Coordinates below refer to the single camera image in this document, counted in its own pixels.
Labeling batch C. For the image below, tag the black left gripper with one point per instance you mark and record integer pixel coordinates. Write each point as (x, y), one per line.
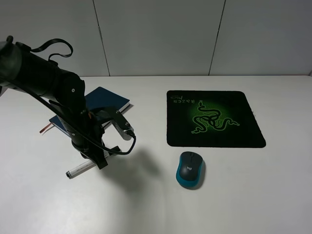
(85, 128)

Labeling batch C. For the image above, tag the white black marker pen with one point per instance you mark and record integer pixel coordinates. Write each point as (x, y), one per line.
(86, 165)

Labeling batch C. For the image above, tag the black teal wireless mouse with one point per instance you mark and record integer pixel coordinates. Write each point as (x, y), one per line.
(189, 170)

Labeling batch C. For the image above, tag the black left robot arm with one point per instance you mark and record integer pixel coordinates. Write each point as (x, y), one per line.
(59, 90)

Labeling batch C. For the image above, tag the dark blue notebook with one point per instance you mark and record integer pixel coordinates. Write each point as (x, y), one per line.
(98, 98)

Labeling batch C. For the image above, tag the black green mouse pad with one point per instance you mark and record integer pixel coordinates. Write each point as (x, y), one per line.
(216, 119)

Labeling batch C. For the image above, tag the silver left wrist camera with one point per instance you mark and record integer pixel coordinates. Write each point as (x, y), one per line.
(122, 126)

